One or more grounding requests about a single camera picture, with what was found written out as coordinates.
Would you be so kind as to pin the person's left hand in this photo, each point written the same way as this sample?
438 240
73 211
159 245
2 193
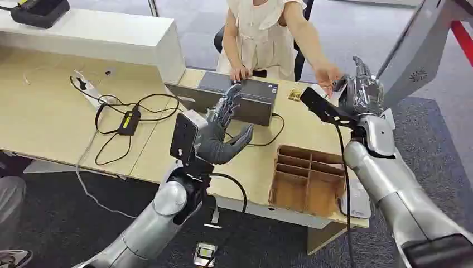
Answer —
326 75

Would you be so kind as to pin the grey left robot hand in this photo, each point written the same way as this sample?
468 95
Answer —
216 144

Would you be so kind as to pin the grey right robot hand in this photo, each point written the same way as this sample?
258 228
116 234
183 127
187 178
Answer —
364 94

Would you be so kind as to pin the person's right hand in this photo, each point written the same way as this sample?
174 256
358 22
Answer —
241 73

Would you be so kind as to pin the white card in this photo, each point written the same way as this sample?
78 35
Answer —
318 90

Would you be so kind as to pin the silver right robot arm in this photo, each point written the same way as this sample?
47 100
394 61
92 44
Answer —
399 196

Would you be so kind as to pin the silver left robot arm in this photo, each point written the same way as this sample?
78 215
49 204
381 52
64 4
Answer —
147 229

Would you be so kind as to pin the dark grey box device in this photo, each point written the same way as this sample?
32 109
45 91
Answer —
255 98

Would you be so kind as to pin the small gold object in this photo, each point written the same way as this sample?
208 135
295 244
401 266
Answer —
294 95

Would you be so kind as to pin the person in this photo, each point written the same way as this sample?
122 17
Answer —
260 37

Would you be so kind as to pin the grey laptop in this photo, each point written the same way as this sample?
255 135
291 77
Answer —
188 98

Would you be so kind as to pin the grey machine housing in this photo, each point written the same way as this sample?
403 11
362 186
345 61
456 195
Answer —
417 55

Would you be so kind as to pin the black power adapter yellow label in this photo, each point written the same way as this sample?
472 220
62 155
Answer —
129 122

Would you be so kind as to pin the wooden card box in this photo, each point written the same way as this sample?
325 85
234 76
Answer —
308 181

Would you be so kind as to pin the white flat device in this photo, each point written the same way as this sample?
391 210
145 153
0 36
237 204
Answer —
360 203

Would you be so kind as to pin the small silver floor box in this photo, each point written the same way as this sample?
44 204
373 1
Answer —
205 254

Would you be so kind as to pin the white counter partition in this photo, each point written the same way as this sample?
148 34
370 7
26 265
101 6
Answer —
111 37

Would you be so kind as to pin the white power strip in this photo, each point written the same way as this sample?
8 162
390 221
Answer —
88 88

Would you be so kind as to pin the black desktop device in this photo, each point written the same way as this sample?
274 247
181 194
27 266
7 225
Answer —
38 13

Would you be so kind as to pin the bystander's leg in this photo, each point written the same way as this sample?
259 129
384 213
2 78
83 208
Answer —
11 207

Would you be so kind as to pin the bystander's shoe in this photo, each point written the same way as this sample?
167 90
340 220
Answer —
14 259

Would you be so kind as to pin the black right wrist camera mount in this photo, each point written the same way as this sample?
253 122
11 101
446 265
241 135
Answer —
323 107

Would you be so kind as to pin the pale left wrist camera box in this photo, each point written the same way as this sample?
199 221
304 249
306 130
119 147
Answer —
184 135

